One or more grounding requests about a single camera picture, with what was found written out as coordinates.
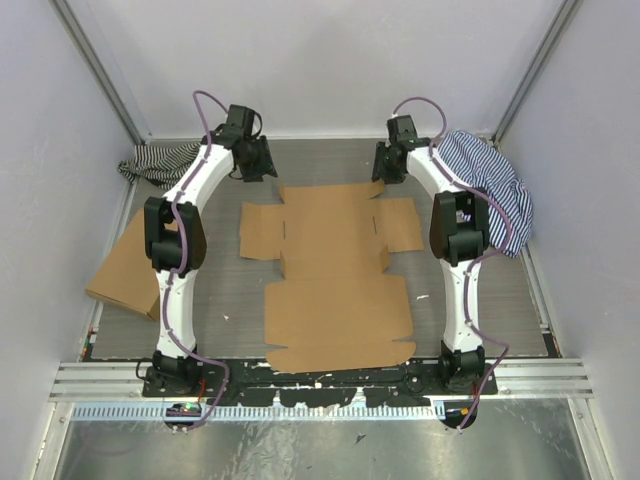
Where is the brown cardboard box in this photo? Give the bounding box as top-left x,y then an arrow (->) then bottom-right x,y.
239,181 -> 424,373
85,208 -> 160,321

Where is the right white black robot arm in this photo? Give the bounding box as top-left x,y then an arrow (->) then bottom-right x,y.
372,115 -> 489,395

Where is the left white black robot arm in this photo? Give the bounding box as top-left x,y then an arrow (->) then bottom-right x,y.
143,104 -> 277,397

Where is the folded brown cardboard box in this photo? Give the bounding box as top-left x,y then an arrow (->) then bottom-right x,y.
85,208 -> 160,321

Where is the blue white striped cloth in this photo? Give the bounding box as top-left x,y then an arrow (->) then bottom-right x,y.
437,130 -> 533,258

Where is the black white striped cloth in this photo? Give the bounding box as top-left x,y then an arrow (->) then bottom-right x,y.
117,142 -> 200,190

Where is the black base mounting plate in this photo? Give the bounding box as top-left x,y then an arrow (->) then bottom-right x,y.
135,358 -> 480,408

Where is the right aluminium frame post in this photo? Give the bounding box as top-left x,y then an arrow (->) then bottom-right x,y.
491,0 -> 583,146

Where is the aluminium frame post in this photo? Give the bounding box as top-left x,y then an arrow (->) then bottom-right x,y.
491,0 -> 583,146
49,1 -> 150,145

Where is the left aluminium frame post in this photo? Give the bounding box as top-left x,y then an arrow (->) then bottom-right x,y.
49,1 -> 150,145

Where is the aluminium rail with cable duct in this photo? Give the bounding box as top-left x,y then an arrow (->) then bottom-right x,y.
49,358 -> 593,428

